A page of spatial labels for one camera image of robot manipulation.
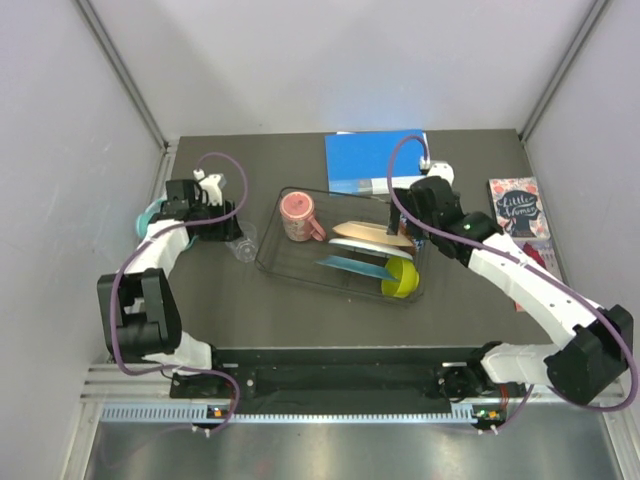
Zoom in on peach bird plate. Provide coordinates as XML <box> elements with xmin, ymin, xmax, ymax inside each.
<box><xmin>332</xmin><ymin>221</ymin><xmax>413</xmax><ymax>248</ymax></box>

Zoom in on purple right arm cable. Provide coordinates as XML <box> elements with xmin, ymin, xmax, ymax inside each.
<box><xmin>387</xmin><ymin>134</ymin><xmax>640</xmax><ymax>435</ymax></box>

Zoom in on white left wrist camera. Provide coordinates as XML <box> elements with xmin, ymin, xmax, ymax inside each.
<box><xmin>193</xmin><ymin>169</ymin><xmax>226</xmax><ymax>206</ymax></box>

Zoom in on white slotted cable duct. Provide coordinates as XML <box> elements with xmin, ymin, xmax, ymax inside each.
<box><xmin>99</xmin><ymin>399</ymin><xmax>501</xmax><ymax>426</ymax></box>

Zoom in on blue folder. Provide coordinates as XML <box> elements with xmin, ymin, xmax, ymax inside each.
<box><xmin>325</xmin><ymin>130</ymin><xmax>430</xmax><ymax>195</ymax></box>

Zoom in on pink ghost mug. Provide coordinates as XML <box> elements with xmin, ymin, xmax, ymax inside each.
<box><xmin>279</xmin><ymin>191</ymin><xmax>327</xmax><ymax>242</ymax></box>

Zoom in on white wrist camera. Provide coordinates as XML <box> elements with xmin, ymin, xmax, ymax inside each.
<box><xmin>193</xmin><ymin>169</ymin><xmax>226</xmax><ymax>206</ymax></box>
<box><xmin>419</xmin><ymin>157</ymin><xmax>455</xmax><ymax>186</ymax></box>

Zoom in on red patterned small bowl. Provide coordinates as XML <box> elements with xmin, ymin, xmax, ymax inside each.
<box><xmin>399</xmin><ymin>218</ymin><xmax>429</xmax><ymax>252</ymax></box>

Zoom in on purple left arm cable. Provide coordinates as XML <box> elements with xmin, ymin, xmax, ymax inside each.
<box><xmin>110</xmin><ymin>151</ymin><xmax>250</xmax><ymax>435</ymax></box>

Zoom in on teal scalloped plate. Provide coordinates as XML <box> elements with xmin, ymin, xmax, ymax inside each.
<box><xmin>315</xmin><ymin>255</ymin><xmax>398</xmax><ymax>282</ymax></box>

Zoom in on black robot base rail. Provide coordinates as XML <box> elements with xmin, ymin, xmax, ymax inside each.
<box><xmin>167</xmin><ymin>347</ymin><xmax>531</xmax><ymax>416</ymax></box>

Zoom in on red illustrated book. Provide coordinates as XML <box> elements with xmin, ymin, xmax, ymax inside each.
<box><xmin>515</xmin><ymin>239</ymin><xmax>564</xmax><ymax>281</ymax></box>

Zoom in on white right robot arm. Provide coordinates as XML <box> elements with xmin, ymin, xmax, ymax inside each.
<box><xmin>390</xmin><ymin>176</ymin><xmax>639</xmax><ymax>408</ymax></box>

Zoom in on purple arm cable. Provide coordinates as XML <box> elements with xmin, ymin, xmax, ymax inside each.
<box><xmin>387</xmin><ymin>134</ymin><xmax>640</xmax><ymax>435</ymax></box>
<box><xmin>110</xmin><ymin>151</ymin><xmax>250</xmax><ymax>435</ymax></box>

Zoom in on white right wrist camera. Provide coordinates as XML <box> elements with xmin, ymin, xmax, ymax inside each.
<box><xmin>419</xmin><ymin>157</ymin><xmax>455</xmax><ymax>186</ymax></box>

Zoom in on black wire dish rack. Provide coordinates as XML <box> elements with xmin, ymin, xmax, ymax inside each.
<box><xmin>256</xmin><ymin>187</ymin><xmax>425</xmax><ymax>305</ymax></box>

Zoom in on teal cat ear headphones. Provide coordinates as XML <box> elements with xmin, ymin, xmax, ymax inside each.
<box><xmin>135</xmin><ymin>195</ymin><xmax>197</xmax><ymax>243</ymax></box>

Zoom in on clear plastic cup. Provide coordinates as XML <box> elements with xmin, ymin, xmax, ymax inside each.
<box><xmin>225</xmin><ymin>221</ymin><xmax>259</xmax><ymax>263</ymax></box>

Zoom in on Little Women book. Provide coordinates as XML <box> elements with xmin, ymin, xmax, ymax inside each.
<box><xmin>488</xmin><ymin>177</ymin><xmax>551</xmax><ymax>241</ymax></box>

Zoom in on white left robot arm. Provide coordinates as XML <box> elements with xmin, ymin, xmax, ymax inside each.
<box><xmin>97</xmin><ymin>170</ymin><xmax>243</xmax><ymax>397</ymax></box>

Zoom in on lime green bowl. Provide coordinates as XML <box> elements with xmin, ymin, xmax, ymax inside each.
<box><xmin>381</xmin><ymin>257</ymin><xmax>420</xmax><ymax>299</ymax></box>

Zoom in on white watermelon plate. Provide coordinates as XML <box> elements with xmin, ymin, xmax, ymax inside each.
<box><xmin>328</xmin><ymin>238</ymin><xmax>413</xmax><ymax>261</ymax></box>

